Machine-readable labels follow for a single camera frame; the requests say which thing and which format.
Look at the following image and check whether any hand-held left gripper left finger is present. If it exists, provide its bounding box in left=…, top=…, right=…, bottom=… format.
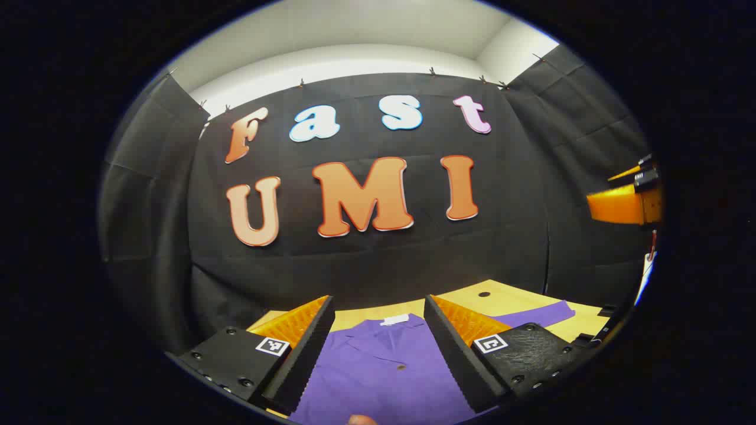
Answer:
left=176, top=295, right=336, bottom=416

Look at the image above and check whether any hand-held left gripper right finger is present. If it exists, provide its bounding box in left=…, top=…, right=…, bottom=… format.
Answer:
left=423, top=294, right=584, bottom=413

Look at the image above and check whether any purple button shirt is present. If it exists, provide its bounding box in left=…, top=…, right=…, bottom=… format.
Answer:
left=289, top=300, right=576, bottom=425

